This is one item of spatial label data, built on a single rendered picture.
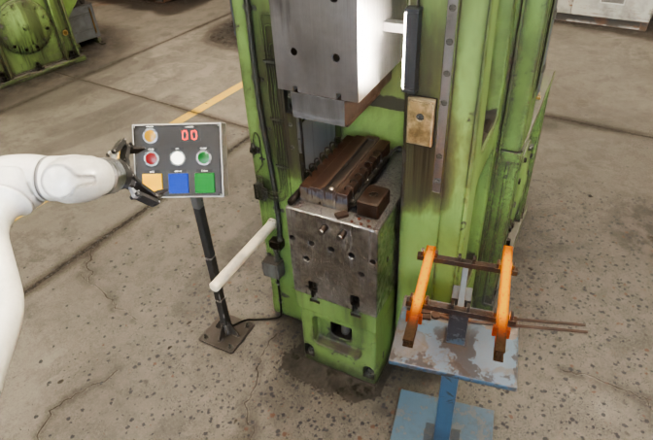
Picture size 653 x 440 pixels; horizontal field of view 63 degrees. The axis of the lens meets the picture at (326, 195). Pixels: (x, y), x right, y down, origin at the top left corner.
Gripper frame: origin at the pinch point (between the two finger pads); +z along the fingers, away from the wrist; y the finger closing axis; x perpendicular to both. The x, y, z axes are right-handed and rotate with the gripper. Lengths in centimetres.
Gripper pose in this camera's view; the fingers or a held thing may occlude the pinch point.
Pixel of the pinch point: (151, 171)
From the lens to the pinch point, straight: 159.4
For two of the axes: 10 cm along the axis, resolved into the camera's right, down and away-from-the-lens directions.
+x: -8.6, 4.7, 1.8
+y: -4.8, -8.8, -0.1
